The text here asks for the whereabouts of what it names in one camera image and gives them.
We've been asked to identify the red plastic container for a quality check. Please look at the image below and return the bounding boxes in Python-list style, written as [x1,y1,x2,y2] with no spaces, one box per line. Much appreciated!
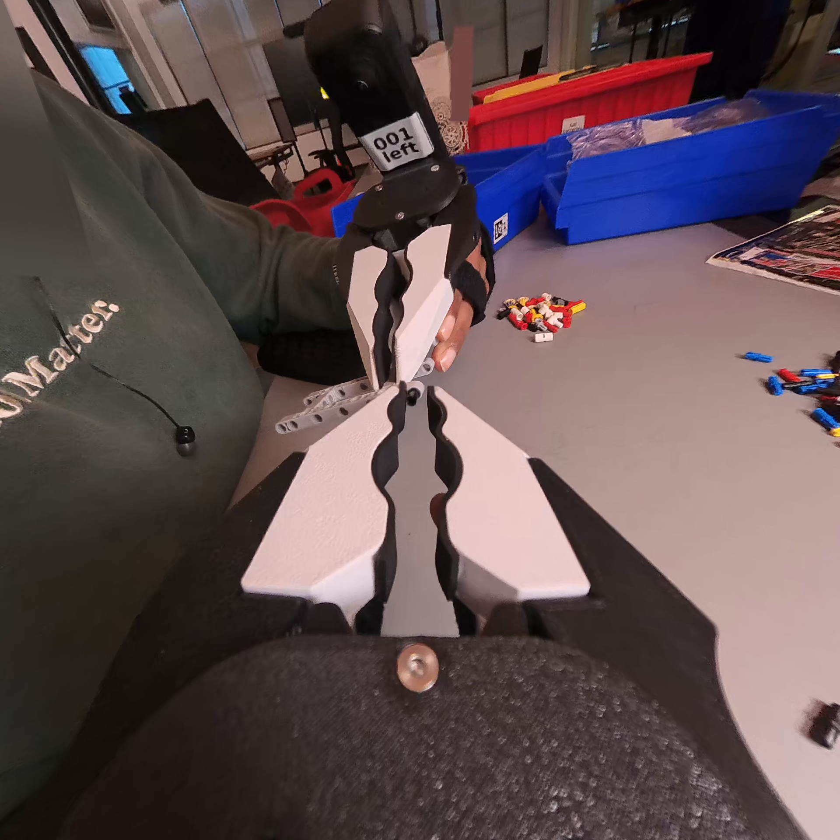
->
[251,167,358,238]

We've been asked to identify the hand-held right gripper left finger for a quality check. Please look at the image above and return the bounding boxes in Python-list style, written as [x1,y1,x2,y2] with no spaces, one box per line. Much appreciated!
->
[240,382,409,634]

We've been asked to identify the person's torso in green hoodie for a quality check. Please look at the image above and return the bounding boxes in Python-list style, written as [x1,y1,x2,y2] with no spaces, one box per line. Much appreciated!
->
[0,69,265,824]

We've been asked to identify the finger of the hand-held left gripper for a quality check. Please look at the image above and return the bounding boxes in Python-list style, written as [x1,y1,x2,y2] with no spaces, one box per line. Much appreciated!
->
[392,223,456,385]
[346,245,403,389]

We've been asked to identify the pile of red lego pieces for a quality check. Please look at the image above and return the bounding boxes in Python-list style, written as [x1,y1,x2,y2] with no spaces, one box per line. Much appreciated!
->
[495,294,587,345]

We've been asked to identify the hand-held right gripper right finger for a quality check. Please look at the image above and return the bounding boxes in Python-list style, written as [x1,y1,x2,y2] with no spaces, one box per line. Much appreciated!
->
[427,386,593,623]

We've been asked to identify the person's left hand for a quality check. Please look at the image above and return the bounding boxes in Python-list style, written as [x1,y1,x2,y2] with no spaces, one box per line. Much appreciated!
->
[432,294,476,374]

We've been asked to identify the pile of blue lego pieces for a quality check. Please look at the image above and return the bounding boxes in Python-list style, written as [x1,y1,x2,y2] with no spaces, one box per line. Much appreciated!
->
[766,351,840,438]

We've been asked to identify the shiny lego sticker sheet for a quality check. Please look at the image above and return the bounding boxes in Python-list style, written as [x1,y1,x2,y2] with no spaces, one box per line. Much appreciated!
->
[706,205,840,294]

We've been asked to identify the red plastic bin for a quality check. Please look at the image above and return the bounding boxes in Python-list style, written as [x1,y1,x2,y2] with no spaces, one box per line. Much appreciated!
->
[466,51,714,154]

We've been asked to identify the blue plastic bin with bags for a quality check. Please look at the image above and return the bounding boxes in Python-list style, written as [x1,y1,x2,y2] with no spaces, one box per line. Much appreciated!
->
[541,88,840,245]

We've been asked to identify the grey lego frame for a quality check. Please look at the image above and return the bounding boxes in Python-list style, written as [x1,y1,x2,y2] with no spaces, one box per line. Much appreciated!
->
[274,357,435,436]

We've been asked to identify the clear plastic bags of parts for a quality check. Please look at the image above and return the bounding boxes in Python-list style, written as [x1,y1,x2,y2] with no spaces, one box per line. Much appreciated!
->
[567,98,775,161]

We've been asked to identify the black chair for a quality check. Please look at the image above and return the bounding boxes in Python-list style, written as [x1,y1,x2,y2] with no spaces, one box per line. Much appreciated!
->
[115,98,280,206]

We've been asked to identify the empty blue plastic bin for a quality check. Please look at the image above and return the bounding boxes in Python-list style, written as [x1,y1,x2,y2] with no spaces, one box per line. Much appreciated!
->
[330,146,549,256]

